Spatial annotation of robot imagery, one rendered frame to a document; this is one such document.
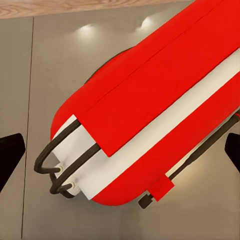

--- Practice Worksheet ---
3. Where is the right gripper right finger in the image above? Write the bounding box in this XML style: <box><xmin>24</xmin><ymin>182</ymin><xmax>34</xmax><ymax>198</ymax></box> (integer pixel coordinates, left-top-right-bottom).
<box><xmin>224</xmin><ymin>132</ymin><xmax>240</xmax><ymax>172</ymax></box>

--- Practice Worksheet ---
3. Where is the radio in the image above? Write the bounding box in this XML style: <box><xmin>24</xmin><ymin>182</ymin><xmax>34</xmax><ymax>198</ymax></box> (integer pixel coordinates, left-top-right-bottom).
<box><xmin>34</xmin><ymin>0</ymin><xmax>240</xmax><ymax>209</ymax></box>

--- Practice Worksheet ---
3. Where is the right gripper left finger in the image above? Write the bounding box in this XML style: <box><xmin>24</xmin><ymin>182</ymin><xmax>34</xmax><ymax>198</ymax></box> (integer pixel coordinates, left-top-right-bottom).
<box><xmin>0</xmin><ymin>133</ymin><xmax>26</xmax><ymax>192</ymax></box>

